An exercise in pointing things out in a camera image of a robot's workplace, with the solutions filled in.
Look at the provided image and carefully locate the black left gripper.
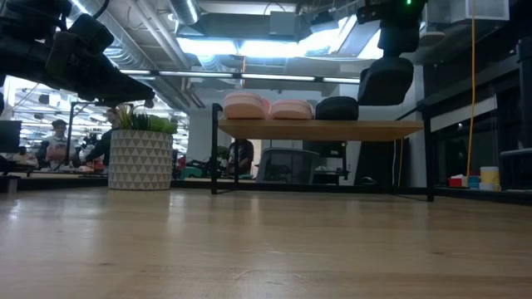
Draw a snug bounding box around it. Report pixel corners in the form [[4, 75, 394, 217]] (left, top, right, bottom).
[[0, 31, 156, 104]]

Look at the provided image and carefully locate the black slide sandal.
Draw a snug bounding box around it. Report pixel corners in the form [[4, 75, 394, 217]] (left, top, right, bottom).
[[314, 96, 360, 122], [357, 55, 416, 107]]

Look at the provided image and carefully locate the pink slide sandal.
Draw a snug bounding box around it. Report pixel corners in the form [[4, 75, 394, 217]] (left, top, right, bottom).
[[222, 91, 268, 121], [265, 98, 315, 121]]

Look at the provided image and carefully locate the person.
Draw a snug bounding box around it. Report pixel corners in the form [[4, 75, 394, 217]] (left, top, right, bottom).
[[40, 119, 79, 171], [80, 107, 122, 167], [226, 138, 255, 176]]

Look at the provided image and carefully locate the succulent plant in patterned pot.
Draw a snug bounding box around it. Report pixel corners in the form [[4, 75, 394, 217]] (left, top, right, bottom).
[[106, 102, 180, 192]]

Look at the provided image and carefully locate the black monitor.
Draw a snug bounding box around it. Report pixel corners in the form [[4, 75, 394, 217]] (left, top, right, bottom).
[[0, 120, 22, 154]]

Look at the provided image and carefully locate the yellow white cup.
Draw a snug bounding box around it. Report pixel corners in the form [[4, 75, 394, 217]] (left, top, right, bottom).
[[479, 166, 501, 193]]

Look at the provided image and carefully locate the grey blue office chair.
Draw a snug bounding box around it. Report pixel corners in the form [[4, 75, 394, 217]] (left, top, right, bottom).
[[254, 147, 321, 185]]

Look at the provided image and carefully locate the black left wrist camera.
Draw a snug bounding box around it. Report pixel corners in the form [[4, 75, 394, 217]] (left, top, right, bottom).
[[67, 13, 116, 56]]

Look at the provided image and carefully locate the yellow cable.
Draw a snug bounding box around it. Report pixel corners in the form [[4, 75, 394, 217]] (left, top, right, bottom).
[[464, 0, 478, 180]]

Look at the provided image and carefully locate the black aluminium table frame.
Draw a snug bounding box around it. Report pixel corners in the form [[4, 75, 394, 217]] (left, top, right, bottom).
[[0, 176, 532, 207]]

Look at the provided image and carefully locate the wooden shelf black metal frame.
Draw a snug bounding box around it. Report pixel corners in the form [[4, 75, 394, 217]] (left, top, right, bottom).
[[209, 102, 436, 203]]

